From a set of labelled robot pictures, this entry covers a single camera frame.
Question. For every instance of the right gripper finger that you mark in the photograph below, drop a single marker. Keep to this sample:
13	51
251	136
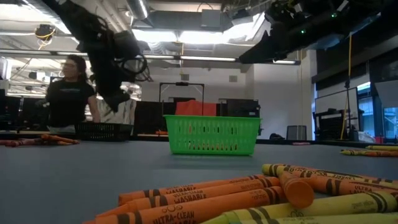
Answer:
261	51

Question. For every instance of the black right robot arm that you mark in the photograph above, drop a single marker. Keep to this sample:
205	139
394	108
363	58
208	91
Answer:
342	18

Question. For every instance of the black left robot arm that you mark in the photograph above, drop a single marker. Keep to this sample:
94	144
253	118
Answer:
81	21

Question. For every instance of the crumpled grey white sheet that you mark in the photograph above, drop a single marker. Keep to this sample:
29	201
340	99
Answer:
126	115

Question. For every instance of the black plastic basket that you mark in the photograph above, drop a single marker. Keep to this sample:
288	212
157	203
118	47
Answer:
102	132

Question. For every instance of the person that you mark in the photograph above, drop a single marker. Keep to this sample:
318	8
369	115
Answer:
68	102

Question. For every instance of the black partition panel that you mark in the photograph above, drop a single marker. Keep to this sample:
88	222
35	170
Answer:
18	113
152	118

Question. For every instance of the grey ceiling box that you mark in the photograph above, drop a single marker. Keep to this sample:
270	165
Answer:
214	20

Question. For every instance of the ceiling strip light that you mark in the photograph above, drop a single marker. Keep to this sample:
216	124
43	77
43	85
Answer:
205	58

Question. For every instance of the small orange object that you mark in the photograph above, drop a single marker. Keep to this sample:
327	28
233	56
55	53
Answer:
162	132

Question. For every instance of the black equipment case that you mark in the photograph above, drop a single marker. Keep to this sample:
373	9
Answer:
242	108

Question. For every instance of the whiteboard on stand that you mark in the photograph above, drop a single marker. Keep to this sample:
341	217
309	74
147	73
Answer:
337	99

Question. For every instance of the orange red panel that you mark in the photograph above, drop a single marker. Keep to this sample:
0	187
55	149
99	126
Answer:
196	107

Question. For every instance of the black tripod stand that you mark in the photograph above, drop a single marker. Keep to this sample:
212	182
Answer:
347	102

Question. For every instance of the black dome object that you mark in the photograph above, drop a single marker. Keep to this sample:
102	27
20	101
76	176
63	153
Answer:
276	137

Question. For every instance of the grey waste bin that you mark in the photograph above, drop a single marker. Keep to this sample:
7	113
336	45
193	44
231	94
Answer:
296	133

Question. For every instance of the black cart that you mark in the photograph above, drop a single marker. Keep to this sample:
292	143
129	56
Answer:
332	124

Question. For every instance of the green plastic basket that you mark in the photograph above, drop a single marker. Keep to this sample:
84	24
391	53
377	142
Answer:
214	135

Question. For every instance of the white plastic bag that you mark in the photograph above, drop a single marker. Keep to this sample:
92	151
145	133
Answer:
366	137

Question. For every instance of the yellow green crayon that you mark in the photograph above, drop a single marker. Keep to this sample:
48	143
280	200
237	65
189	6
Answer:
329	205

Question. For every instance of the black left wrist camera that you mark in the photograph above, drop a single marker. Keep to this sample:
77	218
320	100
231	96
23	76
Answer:
127	45

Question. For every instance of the black metal frame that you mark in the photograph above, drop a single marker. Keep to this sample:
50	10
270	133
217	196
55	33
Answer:
182	83

